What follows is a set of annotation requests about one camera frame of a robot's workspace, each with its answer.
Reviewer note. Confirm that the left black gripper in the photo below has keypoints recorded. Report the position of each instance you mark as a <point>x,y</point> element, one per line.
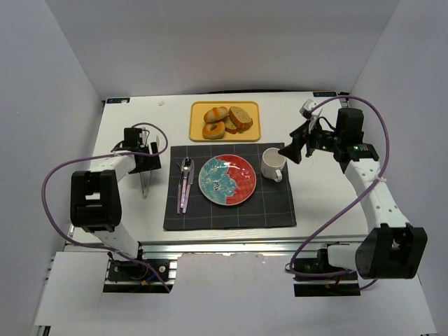
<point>148,164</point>

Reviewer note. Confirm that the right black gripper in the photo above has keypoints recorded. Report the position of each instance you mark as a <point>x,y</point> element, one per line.
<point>309,142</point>

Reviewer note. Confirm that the orange white bagel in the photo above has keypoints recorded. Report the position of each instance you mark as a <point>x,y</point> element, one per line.
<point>213,130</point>

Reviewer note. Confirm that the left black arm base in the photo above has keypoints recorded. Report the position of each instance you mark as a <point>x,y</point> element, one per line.
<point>123,276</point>

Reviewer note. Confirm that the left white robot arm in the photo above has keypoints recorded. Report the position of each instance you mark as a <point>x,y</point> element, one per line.
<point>95,203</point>

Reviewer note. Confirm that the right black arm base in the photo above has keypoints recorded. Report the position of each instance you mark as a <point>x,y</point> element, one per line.
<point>314,277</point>

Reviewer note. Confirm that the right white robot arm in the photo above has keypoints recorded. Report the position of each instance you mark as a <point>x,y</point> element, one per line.
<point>393,247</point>

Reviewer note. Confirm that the upper brown bread slice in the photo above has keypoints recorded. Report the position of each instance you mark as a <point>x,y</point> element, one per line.
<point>240,118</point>

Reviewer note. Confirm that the brown bread slice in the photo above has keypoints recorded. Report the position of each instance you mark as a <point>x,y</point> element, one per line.
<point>230,126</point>
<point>240,118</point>

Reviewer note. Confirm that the lower brown bread slice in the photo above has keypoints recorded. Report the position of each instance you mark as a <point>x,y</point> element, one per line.
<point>230,126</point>

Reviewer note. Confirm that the round striped bread roll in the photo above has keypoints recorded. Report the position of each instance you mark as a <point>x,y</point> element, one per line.
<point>215,114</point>

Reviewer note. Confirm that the white mug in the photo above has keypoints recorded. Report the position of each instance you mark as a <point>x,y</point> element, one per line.
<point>272,164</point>

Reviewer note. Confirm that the right blue table label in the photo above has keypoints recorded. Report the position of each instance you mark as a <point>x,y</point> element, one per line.
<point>324,94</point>

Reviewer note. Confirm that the blue table label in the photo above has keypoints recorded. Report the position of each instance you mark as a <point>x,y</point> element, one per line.
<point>118,100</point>
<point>324,94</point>

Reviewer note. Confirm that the red and teal plate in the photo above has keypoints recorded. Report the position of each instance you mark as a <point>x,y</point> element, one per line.
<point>227,180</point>

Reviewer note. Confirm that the yellow tray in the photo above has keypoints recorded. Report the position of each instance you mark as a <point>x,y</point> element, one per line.
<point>199,108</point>

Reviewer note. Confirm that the left blue table label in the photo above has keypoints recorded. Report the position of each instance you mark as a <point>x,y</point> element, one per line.
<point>118,100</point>

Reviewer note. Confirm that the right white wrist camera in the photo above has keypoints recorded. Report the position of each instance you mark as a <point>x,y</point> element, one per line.
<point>309,108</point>

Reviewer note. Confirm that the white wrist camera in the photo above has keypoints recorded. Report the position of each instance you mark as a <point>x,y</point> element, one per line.
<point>147,138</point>
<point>309,108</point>

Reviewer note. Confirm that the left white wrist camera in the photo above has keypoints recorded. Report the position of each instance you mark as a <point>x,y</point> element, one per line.
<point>147,138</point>

